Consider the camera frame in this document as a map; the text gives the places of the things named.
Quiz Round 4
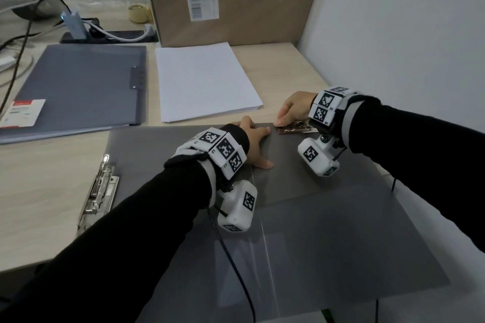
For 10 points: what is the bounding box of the person's left forearm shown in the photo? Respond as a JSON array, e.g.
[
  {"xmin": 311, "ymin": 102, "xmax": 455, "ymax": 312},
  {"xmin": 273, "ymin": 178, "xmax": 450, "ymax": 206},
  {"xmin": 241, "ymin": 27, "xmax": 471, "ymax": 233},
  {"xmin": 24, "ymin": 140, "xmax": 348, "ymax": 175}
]
[{"xmin": 0, "ymin": 124, "xmax": 251, "ymax": 323}]

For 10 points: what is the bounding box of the white hub cable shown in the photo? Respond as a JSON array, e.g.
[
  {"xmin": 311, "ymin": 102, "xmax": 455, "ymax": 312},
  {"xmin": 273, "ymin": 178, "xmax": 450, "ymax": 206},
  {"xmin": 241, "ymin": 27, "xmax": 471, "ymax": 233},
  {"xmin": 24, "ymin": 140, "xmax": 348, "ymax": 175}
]
[{"xmin": 81, "ymin": 20, "xmax": 154, "ymax": 42}]

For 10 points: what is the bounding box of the person's right hand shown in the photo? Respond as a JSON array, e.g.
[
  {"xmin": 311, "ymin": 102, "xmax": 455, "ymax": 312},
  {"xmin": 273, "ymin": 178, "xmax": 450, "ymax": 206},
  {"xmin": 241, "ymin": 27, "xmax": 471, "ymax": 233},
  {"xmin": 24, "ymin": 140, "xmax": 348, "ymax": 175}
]
[{"xmin": 273, "ymin": 90, "xmax": 319, "ymax": 128}]

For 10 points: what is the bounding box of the light grey folder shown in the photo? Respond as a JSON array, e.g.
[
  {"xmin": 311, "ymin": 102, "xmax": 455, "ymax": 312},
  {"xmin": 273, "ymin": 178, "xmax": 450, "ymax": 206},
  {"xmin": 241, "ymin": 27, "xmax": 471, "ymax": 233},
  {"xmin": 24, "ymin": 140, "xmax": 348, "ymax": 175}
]
[{"xmin": 0, "ymin": 44, "xmax": 148, "ymax": 145}]

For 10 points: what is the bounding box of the left wrist marker band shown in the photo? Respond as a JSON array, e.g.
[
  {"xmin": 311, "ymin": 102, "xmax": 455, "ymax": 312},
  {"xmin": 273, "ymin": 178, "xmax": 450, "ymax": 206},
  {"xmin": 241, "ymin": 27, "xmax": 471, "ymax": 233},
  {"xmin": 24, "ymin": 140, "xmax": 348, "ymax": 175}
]
[{"xmin": 173, "ymin": 127, "xmax": 249, "ymax": 180}]

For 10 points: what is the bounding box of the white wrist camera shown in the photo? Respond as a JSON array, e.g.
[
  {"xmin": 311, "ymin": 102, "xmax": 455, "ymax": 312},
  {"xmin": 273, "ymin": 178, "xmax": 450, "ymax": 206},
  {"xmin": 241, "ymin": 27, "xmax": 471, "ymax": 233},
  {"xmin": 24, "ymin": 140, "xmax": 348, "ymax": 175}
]
[
  {"xmin": 297, "ymin": 137, "xmax": 342, "ymax": 177},
  {"xmin": 216, "ymin": 179, "xmax": 258, "ymax": 233}
]

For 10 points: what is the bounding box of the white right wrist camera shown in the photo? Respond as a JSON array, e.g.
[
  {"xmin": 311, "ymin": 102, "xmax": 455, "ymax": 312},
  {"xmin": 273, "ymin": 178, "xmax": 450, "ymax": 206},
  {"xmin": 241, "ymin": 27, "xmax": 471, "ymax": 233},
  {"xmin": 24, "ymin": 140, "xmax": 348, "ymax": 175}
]
[{"xmin": 297, "ymin": 137, "xmax": 342, "ymax": 177}]

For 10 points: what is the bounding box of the beige tape roll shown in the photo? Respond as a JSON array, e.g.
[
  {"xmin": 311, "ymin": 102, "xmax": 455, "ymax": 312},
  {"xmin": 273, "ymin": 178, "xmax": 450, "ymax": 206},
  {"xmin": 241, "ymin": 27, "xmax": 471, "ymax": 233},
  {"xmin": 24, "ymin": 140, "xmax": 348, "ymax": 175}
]
[{"xmin": 127, "ymin": 4, "xmax": 149, "ymax": 24}]

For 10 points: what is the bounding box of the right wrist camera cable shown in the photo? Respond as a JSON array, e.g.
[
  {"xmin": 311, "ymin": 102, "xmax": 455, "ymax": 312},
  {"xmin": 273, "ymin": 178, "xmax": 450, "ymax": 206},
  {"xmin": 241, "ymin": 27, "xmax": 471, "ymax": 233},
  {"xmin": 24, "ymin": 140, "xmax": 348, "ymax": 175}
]
[{"xmin": 373, "ymin": 178, "xmax": 399, "ymax": 323}]

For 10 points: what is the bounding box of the wrist marker band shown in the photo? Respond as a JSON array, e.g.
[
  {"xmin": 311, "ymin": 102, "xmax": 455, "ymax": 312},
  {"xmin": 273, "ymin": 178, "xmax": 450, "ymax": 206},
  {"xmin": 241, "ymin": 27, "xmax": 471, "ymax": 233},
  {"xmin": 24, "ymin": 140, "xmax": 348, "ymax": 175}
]
[
  {"xmin": 309, "ymin": 86, "xmax": 361, "ymax": 125},
  {"xmin": 173, "ymin": 127, "xmax": 249, "ymax": 180}
]

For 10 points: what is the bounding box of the stack of white papers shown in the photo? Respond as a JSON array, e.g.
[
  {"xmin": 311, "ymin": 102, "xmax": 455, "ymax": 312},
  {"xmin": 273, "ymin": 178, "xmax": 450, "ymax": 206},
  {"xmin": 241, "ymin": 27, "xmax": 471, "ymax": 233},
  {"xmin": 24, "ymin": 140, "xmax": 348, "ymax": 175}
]
[{"xmin": 155, "ymin": 41, "xmax": 264, "ymax": 124}]

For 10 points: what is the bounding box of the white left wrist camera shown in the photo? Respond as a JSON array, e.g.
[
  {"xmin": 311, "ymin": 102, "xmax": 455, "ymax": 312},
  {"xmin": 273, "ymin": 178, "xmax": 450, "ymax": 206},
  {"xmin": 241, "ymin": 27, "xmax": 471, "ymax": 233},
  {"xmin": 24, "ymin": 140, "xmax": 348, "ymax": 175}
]
[{"xmin": 216, "ymin": 179, "xmax": 258, "ymax": 233}]

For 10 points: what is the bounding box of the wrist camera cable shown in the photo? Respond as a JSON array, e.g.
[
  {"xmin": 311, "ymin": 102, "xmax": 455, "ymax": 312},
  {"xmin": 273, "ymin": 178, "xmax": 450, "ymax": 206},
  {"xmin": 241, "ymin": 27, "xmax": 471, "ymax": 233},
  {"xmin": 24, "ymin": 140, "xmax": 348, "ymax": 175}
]
[
  {"xmin": 206, "ymin": 207, "xmax": 257, "ymax": 323},
  {"xmin": 373, "ymin": 178, "xmax": 399, "ymax": 323}
]

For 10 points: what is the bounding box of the dark grey folder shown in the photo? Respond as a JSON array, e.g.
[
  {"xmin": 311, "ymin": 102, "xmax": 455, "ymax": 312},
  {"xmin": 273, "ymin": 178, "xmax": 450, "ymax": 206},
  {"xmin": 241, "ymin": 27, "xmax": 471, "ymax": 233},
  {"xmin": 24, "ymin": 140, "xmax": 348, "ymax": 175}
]
[{"xmin": 75, "ymin": 120, "xmax": 452, "ymax": 323}]

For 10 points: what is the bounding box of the person's left hand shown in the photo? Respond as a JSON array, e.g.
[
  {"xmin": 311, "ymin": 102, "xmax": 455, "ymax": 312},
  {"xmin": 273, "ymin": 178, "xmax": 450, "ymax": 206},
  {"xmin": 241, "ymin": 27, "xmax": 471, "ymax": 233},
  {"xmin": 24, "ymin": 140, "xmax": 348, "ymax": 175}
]
[{"xmin": 239, "ymin": 116, "xmax": 275, "ymax": 170}]

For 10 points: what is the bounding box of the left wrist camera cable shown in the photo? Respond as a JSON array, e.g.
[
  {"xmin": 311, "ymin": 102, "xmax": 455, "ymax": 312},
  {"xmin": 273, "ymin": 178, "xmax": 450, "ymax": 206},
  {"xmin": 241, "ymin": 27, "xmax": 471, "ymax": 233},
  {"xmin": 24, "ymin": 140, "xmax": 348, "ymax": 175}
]
[{"xmin": 206, "ymin": 207, "xmax": 257, "ymax": 323}]

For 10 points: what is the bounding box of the right wrist marker band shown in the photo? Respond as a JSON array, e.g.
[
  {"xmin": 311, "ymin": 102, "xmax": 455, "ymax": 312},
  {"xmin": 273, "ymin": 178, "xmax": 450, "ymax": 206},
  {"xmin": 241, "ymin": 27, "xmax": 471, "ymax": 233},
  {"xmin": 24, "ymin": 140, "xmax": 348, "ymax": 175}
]
[{"xmin": 309, "ymin": 86, "xmax": 361, "ymax": 125}]

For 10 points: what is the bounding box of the long black cable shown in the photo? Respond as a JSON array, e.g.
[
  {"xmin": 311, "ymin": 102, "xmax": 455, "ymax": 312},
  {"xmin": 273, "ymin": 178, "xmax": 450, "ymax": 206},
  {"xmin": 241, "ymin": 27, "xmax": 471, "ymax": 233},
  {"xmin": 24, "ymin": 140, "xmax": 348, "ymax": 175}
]
[{"xmin": 0, "ymin": 0, "xmax": 67, "ymax": 115}]

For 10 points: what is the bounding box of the person's right forearm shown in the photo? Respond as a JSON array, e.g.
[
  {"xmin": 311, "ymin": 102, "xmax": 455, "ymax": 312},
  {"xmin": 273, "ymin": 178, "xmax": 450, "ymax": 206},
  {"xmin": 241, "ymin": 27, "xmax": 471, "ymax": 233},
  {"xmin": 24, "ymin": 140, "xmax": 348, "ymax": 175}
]
[{"xmin": 343, "ymin": 97, "xmax": 485, "ymax": 253}]

